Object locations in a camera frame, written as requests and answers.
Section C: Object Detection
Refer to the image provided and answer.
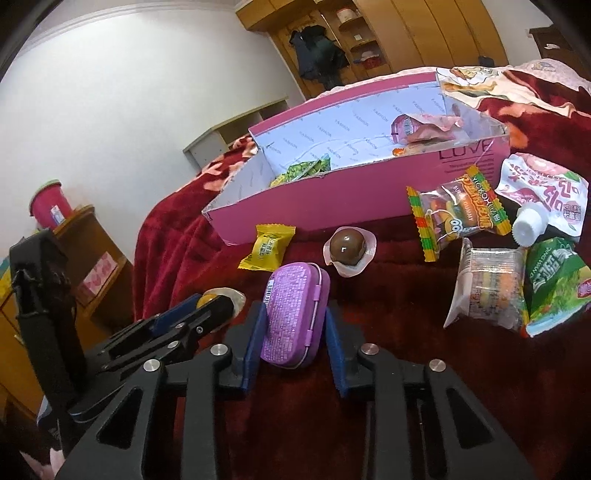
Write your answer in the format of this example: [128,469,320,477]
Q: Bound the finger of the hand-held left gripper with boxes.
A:
[115,298,206,347]
[99,300,233,374]

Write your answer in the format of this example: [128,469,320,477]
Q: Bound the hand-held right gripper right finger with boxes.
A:
[323,307,532,480]

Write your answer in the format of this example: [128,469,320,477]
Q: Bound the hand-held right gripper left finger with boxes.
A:
[55,302,269,480]

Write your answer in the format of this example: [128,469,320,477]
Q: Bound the yellow jelly cup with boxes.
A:
[196,287,245,319]

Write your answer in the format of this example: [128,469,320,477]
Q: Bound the purple tin box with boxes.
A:
[260,261,331,370]

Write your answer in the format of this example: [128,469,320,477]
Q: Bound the yellow candy packet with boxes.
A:
[238,224,297,272]

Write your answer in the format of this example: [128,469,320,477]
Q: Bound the chocolate ball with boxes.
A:
[322,226,377,278]

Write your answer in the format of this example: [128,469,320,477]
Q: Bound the pink cardboard box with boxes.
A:
[202,69,511,246]

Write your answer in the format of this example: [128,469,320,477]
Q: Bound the clear gummy burger packet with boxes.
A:
[444,237,529,332]

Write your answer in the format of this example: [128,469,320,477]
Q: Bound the green pea snack packet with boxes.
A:
[270,154,332,188]

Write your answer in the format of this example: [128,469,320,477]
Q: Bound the gummy packet with rainbow edge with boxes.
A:
[406,165,514,264]

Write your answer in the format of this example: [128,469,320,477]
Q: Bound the orange cracker packet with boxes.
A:
[390,138,462,158]

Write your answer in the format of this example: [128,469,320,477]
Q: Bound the green packet with striped edge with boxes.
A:
[522,237,591,339]

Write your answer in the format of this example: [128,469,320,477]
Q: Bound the pink white jelly pouch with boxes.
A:
[495,152,589,247]
[392,112,467,147]

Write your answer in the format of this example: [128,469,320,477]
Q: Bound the wooden cabinet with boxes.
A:
[0,205,134,416]

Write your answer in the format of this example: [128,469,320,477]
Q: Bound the red floral blanket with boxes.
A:
[134,65,591,480]

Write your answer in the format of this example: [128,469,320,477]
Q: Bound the pink cup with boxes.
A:
[28,181,74,230]

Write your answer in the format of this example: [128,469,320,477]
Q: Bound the grey low shelf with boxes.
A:
[183,97,289,169]

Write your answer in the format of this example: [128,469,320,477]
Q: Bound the black hanging jacket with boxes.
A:
[288,25,326,81]

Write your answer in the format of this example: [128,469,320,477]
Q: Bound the wooden wardrobe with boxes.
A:
[235,0,511,100]

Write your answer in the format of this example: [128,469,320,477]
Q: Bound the cartoon printed bed sheet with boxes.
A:
[526,58,591,93]

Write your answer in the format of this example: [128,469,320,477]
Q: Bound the dark wooden headboard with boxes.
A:
[529,25,578,61]

